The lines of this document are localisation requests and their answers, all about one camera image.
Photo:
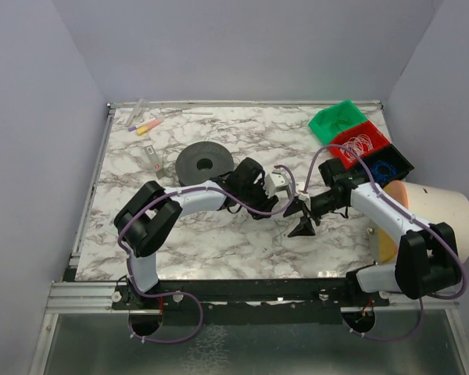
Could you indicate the purple yellow pink markers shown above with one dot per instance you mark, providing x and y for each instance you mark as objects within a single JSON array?
[{"x": 146, "y": 127}]

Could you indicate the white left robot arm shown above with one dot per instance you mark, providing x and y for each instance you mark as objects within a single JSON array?
[{"x": 146, "y": 221}]

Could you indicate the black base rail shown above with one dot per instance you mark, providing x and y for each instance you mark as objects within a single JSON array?
[{"x": 246, "y": 302}]

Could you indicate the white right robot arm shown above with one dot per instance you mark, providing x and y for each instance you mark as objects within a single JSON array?
[{"x": 427, "y": 257}]

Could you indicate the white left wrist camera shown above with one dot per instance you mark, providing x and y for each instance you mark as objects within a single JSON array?
[{"x": 275, "y": 182}]

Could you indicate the green plastic bin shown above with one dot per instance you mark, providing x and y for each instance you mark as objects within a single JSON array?
[{"x": 330, "y": 122}]

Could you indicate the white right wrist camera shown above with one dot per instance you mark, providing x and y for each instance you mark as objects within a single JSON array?
[{"x": 304, "y": 198}]

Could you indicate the black cable spool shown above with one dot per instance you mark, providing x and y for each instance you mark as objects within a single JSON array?
[{"x": 202, "y": 161}]

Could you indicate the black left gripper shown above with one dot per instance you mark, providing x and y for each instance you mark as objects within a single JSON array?
[{"x": 260, "y": 196}]

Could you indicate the black plastic bin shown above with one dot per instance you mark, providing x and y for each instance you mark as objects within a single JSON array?
[{"x": 387, "y": 164}]

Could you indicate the clear plastic tube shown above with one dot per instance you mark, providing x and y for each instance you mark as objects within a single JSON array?
[{"x": 135, "y": 111}]

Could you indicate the white paper label packet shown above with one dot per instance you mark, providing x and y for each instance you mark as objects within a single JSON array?
[{"x": 111, "y": 228}]

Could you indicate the red plastic bin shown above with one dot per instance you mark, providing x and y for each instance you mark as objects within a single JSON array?
[{"x": 361, "y": 139}]

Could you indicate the aluminium frame rail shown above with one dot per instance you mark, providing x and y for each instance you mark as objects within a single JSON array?
[{"x": 71, "y": 258}]

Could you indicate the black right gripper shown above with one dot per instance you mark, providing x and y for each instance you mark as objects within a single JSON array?
[{"x": 307, "y": 208}]

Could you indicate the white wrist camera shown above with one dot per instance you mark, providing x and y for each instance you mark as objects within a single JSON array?
[
  {"x": 304, "y": 198},
  {"x": 275, "y": 182}
]

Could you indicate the large white cylinder bucket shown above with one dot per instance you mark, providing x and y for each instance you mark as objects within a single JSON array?
[{"x": 436, "y": 205}]

